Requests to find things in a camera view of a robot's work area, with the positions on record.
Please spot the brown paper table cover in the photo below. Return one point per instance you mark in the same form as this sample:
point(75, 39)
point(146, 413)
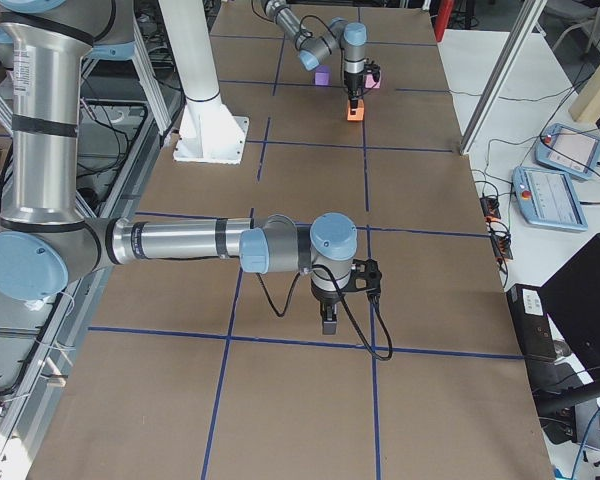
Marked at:
point(199, 370)

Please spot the orange foam cube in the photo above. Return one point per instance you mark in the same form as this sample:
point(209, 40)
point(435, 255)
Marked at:
point(356, 115)

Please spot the far blue teach pendant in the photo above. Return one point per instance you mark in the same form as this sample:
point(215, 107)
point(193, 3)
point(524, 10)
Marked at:
point(572, 151)

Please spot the blue teach pendant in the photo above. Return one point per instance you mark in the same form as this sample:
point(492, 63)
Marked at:
point(547, 199)
point(572, 151)

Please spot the black power strip right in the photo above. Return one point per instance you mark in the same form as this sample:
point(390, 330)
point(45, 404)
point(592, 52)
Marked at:
point(501, 244)

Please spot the black control box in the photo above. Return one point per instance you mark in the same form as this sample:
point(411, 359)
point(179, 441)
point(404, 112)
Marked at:
point(530, 323)

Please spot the purple foam cube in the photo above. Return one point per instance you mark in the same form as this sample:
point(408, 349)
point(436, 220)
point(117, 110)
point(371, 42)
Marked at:
point(322, 75)

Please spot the black laptop monitor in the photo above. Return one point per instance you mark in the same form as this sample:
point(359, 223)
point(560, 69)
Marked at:
point(571, 297)

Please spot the pink foam cube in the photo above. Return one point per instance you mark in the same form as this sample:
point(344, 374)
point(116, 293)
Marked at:
point(372, 79)

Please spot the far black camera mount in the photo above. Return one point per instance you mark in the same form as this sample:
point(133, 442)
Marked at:
point(372, 66)

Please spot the wooden beam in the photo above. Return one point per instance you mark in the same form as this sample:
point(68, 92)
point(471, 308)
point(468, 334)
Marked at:
point(586, 108)

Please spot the near blue teach pendant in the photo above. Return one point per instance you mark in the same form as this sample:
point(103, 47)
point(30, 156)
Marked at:
point(547, 199)

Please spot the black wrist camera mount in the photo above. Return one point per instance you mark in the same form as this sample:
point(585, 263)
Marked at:
point(365, 276)

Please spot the black power strip left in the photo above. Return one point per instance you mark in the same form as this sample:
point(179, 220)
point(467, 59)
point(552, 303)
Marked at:
point(490, 207)

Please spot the grey aluminium profile post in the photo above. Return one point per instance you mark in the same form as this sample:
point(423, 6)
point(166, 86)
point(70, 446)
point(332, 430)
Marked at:
point(522, 28)

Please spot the black power strip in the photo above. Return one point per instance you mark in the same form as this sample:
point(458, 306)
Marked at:
point(490, 207)
point(501, 244)

